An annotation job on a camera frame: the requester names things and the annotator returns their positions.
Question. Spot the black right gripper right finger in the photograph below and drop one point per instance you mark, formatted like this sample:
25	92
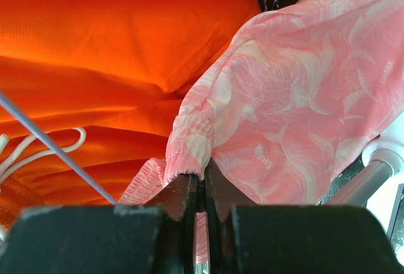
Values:
244	237

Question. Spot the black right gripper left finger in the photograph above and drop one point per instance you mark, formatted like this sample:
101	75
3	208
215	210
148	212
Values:
157	237

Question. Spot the pink patterned shorts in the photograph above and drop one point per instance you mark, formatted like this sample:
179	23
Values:
290	104

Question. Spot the lilac wire clothes hanger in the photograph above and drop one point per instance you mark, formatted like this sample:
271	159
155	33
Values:
15	111

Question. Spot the silver clothes rack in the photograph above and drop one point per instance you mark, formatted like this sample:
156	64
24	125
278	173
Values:
381	159

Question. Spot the orange garment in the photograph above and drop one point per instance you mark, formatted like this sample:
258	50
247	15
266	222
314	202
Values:
105	78

